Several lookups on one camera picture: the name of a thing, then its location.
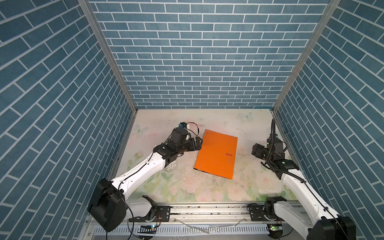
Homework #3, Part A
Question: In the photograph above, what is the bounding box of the orange file folder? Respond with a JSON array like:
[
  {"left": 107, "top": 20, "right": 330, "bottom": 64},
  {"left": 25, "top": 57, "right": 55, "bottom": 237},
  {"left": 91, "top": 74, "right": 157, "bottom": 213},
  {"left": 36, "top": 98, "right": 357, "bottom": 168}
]
[{"left": 194, "top": 130, "right": 238, "bottom": 180}]

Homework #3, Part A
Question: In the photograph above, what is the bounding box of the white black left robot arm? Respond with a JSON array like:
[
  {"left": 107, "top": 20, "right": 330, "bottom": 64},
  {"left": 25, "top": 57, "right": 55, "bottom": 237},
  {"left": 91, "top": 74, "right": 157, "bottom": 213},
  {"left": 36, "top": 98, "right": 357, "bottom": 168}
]
[{"left": 88, "top": 137, "right": 203, "bottom": 233}]

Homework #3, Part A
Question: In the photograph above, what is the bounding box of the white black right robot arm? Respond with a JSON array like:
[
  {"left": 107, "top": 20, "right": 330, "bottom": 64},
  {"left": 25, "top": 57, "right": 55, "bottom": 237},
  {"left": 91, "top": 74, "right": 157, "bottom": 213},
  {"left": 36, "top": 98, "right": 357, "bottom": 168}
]
[{"left": 252, "top": 144, "right": 357, "bottom": 240}]

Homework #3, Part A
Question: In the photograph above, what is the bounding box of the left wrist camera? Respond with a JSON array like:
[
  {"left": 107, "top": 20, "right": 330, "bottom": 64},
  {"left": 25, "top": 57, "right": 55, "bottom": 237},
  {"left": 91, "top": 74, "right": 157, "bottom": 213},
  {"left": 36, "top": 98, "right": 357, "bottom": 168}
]
[{"left": 170, "top": 122, "right": 191, "bottom": 145}]

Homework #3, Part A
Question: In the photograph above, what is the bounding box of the black corrugated camera cable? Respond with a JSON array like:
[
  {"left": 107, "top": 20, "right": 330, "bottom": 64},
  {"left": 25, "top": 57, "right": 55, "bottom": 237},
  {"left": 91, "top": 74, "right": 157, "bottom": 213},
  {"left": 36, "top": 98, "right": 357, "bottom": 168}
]
[{"left": 269, "top": 118, "right": 277, "bottom": 142}]

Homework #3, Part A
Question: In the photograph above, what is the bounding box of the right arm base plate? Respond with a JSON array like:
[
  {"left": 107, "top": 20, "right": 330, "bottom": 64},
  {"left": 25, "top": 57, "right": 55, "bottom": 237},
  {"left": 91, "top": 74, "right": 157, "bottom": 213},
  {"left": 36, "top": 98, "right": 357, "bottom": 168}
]
[{"left": 247, "top": 203, "right": 282, "bottom": 222}]

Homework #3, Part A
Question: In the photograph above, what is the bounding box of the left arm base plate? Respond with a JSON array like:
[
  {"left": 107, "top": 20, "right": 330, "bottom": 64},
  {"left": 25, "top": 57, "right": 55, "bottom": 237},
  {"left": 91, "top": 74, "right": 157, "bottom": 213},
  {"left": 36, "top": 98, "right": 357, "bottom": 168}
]
[{"left": 129, "top": 206, "right": 171, "bottom": 223}]

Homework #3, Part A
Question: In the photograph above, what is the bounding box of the white cable duct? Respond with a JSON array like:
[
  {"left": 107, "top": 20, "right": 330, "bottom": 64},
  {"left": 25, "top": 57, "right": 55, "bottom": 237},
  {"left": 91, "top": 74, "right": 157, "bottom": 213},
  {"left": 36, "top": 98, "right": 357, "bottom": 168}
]
[{"left": 92, "top": 224, "right": 271, "bottom": 236}]

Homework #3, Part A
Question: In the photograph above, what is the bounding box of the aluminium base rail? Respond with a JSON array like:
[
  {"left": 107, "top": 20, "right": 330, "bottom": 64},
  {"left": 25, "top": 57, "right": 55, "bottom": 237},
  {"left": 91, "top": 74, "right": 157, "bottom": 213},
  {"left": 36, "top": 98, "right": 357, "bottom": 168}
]
[{"left": 80, "top": 201, "right": 306, "bottom": 240}]

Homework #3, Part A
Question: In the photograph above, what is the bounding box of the aluminium corner post right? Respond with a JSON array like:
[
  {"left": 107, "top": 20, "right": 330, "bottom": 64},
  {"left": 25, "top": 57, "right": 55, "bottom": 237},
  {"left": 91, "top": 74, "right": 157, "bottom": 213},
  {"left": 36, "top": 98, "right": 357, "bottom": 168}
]
[{"left": 272, "top": 0, "right": 341, "bottom": 115}]

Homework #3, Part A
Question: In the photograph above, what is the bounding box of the aluminium corner post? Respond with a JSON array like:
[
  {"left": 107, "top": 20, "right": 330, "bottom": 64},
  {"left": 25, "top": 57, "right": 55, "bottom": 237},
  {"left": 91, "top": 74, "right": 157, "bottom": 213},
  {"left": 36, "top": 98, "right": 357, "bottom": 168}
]
[
  {"left": 78, "top": 0, "right": 138, "bottom": 114},
  {"left": 272, "top": 0, "right": 341, "bottom": 115}
]

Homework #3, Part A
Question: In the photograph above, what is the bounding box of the aluminium corner post left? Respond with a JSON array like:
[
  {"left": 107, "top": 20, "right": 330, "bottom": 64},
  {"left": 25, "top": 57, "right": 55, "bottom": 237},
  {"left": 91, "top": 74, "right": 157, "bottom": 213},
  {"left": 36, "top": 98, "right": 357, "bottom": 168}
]
[{"left": 78, "top": 0, "right": 138, "bottom": 114}]

